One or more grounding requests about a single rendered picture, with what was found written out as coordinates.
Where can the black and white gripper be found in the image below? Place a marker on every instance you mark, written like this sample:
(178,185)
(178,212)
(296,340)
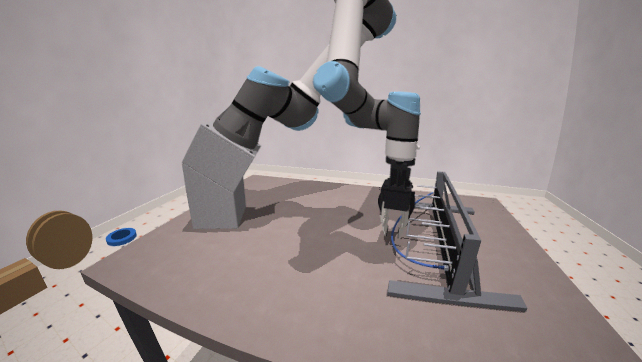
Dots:
(396,197)

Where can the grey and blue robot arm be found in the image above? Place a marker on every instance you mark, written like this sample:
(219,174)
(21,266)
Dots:
(265,93)

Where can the grey metal rack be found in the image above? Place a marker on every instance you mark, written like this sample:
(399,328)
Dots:
(461,259)

